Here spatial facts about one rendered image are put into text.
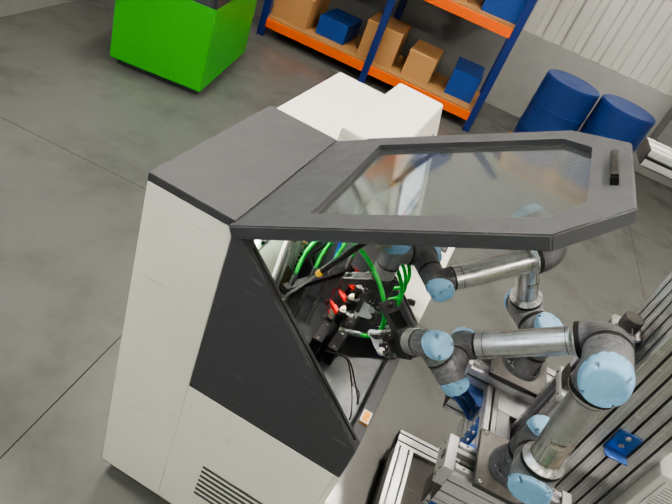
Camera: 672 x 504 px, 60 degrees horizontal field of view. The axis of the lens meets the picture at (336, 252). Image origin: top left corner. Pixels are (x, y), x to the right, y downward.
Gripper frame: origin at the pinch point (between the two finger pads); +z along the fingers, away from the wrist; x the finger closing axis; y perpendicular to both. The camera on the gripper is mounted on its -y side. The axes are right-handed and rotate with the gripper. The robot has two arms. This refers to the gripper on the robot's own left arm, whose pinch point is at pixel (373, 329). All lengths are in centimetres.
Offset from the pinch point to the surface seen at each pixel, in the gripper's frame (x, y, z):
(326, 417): -21.8, 20.7, 2.5
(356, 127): 27, -66, 24
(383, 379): 8.6, 22.4, 19.4
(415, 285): 50, 0, 49
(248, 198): -29, -48, -3
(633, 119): 446, -52, 220
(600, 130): 433, -50, 248
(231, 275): -38.7, -28.5, 0.5
